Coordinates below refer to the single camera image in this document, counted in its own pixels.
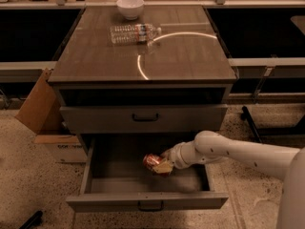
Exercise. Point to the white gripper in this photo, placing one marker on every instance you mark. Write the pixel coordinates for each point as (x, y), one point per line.
(175, 156)

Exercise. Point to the red coke can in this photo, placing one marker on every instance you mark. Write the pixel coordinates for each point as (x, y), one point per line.
(150, 160)

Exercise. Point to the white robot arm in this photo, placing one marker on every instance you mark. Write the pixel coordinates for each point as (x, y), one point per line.
(284, 163)

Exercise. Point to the closed upper grey drawer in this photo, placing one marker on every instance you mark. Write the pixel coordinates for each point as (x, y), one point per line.
(143, 119)

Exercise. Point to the open middle grey drawer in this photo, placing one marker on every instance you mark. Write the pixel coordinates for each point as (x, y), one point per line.
(115, 178)

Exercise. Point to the grey drawer cabinet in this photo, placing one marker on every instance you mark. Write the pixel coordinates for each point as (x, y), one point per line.
(184, 65)

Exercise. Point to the black wheeled stand leg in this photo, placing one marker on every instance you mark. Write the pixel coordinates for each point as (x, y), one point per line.
(247, 116)

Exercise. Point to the clear plastic water bottle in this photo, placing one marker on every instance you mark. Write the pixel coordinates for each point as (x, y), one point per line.
(133, 34)

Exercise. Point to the cardboard box with flap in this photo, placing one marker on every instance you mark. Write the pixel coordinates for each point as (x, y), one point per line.
(40, 113)

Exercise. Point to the black leg bottom left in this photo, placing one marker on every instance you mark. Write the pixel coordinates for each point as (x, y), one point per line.
(34, 220)

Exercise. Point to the white ceramic bowl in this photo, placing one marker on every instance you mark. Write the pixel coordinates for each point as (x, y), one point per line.
(130, 9)

